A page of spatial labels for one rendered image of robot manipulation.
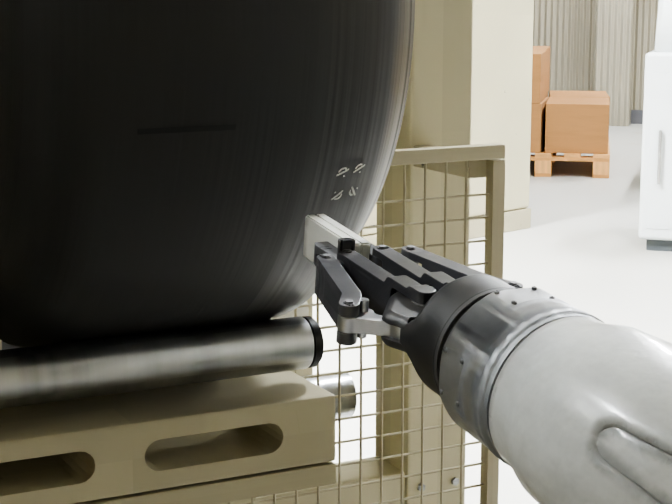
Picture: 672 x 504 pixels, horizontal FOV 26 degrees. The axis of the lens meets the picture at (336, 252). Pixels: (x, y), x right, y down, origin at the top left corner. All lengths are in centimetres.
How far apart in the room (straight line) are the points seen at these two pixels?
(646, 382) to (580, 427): 4
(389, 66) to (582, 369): 43
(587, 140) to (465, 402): 854
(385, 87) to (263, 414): 29
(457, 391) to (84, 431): 43
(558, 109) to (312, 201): 822
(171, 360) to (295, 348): 11
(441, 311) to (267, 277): 35
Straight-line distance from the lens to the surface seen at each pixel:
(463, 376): 77
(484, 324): 77
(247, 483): 120
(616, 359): 70
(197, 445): 123
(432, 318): 81
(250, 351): 120
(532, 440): 71
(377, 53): 106
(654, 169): 671
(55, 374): 114
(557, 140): 930
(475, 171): 187
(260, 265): 112
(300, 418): 121
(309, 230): 100
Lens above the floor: 120
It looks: 10 degrees down
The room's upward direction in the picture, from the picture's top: straight up
